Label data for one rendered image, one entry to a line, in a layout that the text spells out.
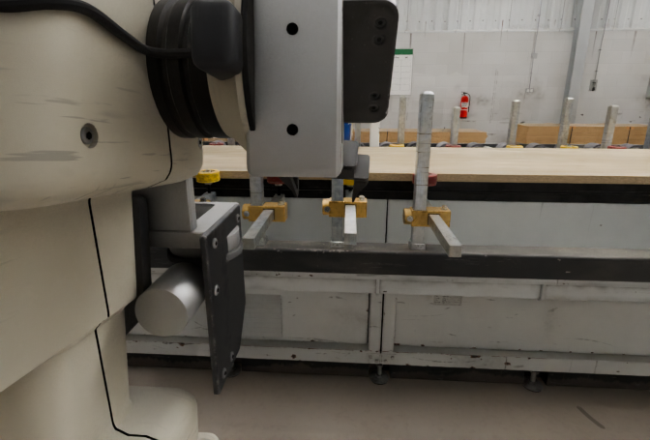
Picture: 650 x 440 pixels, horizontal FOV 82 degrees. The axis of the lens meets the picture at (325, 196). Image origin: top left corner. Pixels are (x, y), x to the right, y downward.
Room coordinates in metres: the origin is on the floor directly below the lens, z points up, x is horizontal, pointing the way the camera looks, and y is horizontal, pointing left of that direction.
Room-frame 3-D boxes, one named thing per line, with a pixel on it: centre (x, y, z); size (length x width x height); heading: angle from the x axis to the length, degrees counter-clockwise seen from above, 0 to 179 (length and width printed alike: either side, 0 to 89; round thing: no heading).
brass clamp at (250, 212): (1.13, 0.19, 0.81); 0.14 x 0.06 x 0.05; 86
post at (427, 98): (1.10, -0.29, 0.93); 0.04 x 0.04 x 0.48; 86
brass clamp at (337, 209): (1.11, -0.06, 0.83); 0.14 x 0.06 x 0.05; 86
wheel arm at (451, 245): (1.04, -0.32, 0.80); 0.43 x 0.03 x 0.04; 176
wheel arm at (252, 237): (1.08, 0.17, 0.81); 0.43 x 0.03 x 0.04; 176
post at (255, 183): (1.13, 0.21, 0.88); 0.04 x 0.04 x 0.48; 86
